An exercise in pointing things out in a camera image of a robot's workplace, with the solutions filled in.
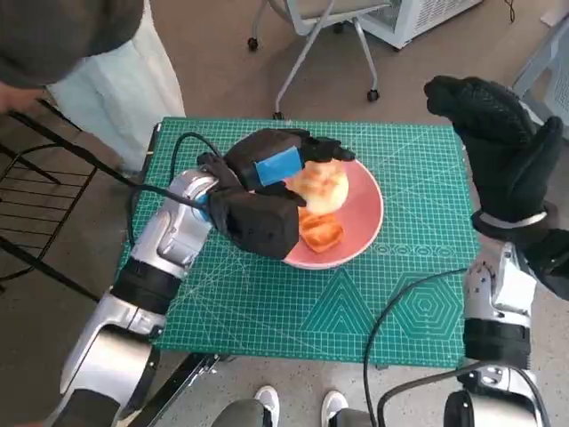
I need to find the person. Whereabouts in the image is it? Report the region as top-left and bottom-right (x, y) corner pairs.
(0, 0), (186, 174)
(212, 384), (373, 427)

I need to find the thin black cable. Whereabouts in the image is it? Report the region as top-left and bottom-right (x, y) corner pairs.
(364, 266), (468, 427)

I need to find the white mesh chair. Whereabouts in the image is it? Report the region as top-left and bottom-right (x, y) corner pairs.
(510, 20), (569, 121)

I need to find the long braided toy bread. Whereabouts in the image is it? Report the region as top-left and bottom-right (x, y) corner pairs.
(298, 208), (346, 254)

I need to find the grey wheeled office chair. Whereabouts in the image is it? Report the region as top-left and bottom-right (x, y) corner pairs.
(246, 0), (401, 120)

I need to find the thick black cable loop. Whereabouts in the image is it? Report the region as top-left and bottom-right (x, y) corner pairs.
(376, 360), (541, 427)

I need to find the person's hand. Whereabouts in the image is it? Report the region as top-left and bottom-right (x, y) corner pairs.
(0, 84), (45, 116)

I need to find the green cutting mat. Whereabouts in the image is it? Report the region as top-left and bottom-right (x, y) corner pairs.
(116, 116), (484, 369)

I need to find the pink bowl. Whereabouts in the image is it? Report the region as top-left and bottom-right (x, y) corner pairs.
(230, 135), (385, 270)

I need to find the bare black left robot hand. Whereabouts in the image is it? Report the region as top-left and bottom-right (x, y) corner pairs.
(221, 127), (356, 210)

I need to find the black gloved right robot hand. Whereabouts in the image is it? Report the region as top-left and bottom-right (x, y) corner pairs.
(423, 75), (564, 226)

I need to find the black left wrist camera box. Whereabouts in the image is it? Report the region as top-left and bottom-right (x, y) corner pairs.
(208, 189), (301, 260)

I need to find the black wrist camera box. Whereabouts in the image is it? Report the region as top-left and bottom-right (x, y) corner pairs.
(208, 189), (301, 260)
(517, 226), (569, 294)

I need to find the white grilled appliance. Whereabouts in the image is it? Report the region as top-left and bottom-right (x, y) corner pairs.
(362, 0), (484, 51)

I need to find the round toy bread bun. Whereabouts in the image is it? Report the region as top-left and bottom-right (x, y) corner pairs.
(284, 159), (350, 217)

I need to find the black metal rack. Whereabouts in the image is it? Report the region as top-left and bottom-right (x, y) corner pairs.
(0, 100), (134, 303)

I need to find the black metal table rail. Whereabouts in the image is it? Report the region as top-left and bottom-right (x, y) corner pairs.
(132, 350), (236, 427)

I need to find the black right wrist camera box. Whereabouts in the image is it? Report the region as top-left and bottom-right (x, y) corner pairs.
(517, 226), (569, 294)

